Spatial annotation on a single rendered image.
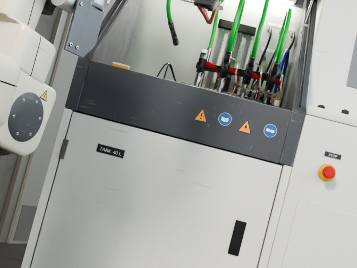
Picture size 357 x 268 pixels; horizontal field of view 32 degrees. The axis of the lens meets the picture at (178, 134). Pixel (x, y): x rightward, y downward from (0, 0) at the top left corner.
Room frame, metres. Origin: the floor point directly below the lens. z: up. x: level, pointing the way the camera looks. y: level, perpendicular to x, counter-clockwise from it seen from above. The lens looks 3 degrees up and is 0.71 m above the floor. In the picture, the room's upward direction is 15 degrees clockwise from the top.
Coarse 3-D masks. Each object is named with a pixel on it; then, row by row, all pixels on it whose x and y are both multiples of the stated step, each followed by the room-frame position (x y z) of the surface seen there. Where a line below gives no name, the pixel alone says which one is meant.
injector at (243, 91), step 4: (244, 72) 2.09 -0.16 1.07; (252, 72) 2.09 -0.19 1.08; (244, 76) 2.09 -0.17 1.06; (244, 80) 2.07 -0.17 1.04; (248, 80) 2.07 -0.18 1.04; (244, 84) 2.09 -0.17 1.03; (248, 84) 2.09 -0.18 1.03; (244, 92) 2.09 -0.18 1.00; (240, 96) 2.09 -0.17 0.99; (244, 96) 2.09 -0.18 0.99
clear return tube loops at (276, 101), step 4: (236, 60) 2.10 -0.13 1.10; (256, 64) 2.09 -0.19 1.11; (236, 68) 2.00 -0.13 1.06; (260, 68) 2.08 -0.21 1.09; (236, 72) 1.99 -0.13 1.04; (280, 72) 2.07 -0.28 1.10; (260, 76) 1.98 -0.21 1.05; (260, 80) 1.98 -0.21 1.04; (236, 84) 1.99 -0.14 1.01; (260, 84) 1.98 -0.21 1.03; (280, 84) 1.97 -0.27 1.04; (244, 88) 2.02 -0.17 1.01; (248, 88) 2.03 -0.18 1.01; (260, 88) 1.98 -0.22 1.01; (280, 88) 1.97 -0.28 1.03; (260, 92) 1.99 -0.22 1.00; (264, 92) 2.05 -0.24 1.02; (268, 92) 2.05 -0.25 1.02; (280, 92) 1.97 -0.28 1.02; (268, 96) 2.00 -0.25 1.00; (272, 96) 2.02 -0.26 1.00; (276, 96) 2.06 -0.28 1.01; (276, 100) 2.05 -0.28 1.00; (280, 100) 2.05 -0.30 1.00; (272, 104) 2.06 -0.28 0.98; (276, 104) 2.05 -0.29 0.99
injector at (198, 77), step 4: (200, 56) 2.10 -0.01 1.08; (204, 56) 2.09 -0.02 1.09; (200, 60) 2.10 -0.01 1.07; (204, 60) 2.10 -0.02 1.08; (200, 64) 2.08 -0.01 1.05; (204, 64) 2.10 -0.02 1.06; (200, 68) 2.08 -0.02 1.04; (204, 68) 2.10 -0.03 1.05; (200, 72) 2.10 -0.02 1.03; (196, 76) 2.10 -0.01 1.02; (200, 76) 2.10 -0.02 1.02; (196, 80) 2.10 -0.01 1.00; (196, 84) 2.10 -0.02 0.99
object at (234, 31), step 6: (240, 0) 1.97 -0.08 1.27; (240, 6) 1.96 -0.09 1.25; (240, 12) 1.95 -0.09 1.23; (234, 18) 1.95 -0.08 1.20; (240, 18) 2.24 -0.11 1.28; (234, 24) 1.94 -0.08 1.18; (234, 30) 1.94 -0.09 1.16; (234, 36) 2.25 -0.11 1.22; (228, 42) 1.97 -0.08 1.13; (234, 42) 2.26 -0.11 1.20; (228, 48) 1.98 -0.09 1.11; (228, 54) 2.00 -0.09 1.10; (228, 60) 2.02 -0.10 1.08; (222, 66) 2.06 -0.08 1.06
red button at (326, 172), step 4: (324, 164) 1.81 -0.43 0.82; (328, 164) 1.81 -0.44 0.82; (320, 168) 1.81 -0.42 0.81; (324, 168) 1.78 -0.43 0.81; (328, 168) 1.78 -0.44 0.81; (332, 168) 1.78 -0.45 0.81; (320, 172) 1.81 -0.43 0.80; (324, 172) 1.78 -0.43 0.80; (328, 172) 1.78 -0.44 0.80; (332, 172) 1.78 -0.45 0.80; (320, 176) 1.81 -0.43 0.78; (324, 176) 1.78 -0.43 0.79; (328, 176) 1.78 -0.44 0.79; (332, 176) 1.78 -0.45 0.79; (324, 180) 1.81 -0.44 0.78; (328, 180) 1.81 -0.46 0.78
